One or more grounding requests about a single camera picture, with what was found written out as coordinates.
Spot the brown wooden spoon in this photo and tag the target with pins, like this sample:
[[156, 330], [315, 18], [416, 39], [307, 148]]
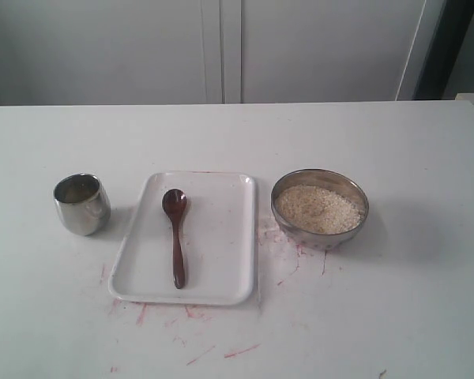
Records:
[[174, 204]]

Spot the steel bowl with rice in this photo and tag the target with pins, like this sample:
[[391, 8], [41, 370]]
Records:
[[327, 180]]

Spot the white uncooked rice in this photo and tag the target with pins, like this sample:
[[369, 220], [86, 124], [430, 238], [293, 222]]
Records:
[[317, 210]]

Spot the steel cup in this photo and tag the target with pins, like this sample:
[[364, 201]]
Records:
[[82, 204]]

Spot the white rectangular tray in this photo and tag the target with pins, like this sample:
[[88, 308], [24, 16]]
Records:
[[217, 238]]

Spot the white cabinet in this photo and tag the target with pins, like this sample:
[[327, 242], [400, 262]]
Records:
[[175, 52]]

